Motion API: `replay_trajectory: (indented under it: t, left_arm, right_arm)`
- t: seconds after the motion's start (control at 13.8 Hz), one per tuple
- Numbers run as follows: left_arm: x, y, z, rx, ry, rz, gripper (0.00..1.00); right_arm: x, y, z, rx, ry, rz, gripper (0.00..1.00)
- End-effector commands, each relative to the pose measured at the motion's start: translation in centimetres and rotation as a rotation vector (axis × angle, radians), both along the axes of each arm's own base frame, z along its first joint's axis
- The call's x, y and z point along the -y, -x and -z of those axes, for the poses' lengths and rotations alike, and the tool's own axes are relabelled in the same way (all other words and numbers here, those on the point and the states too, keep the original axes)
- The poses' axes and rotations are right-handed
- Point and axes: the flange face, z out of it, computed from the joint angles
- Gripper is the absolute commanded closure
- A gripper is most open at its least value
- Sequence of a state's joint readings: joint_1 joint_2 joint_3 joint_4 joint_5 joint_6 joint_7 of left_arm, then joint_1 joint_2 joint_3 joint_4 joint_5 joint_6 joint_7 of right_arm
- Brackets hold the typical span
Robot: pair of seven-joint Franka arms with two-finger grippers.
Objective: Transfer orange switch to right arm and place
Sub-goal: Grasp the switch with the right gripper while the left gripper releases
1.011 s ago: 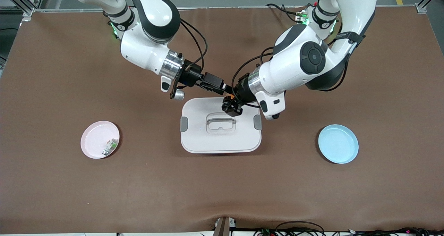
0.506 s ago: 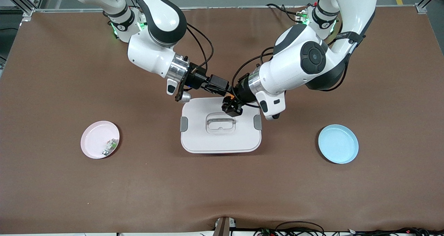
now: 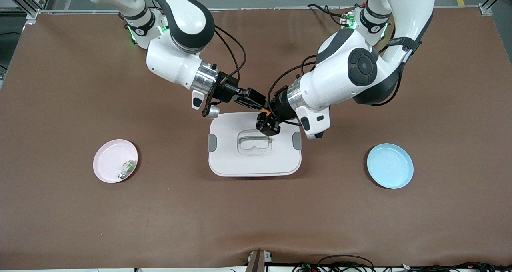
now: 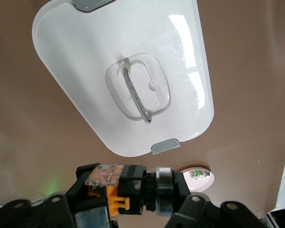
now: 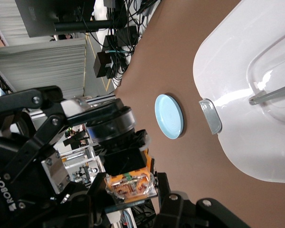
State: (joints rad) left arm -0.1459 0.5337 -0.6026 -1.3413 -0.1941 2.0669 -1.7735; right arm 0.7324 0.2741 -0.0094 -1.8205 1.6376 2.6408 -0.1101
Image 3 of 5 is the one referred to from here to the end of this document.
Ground white lidded storage box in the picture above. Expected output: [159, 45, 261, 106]
[207, 111, 303, 178]

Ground blue round plate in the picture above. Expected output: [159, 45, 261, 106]
[367, 143, 414, 190]

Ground pink round plate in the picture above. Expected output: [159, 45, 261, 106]
[93, 139, 139, 184]

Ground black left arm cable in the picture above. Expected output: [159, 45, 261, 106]
[267, 55, 320, 104]

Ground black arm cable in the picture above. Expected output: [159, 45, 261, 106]
[267, 55, 320, 104]
[214, 24, 247, 80]

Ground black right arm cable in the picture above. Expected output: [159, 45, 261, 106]
[214, 24, 247, 80]

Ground black left base cable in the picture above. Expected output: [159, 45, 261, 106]
[307, 3, 352, 26]

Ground white green push-button switch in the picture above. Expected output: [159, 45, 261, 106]
[118, 159, 136, 180]

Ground brown camera mount post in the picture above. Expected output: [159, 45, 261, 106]
[245, 249, 273, 272]

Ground black cable bundle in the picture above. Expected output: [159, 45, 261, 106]
[292, 255, 512, 272]

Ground aluminium frame profile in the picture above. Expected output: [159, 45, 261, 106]
[479, 0, 512, 16]
[0, 0, 54, 24]

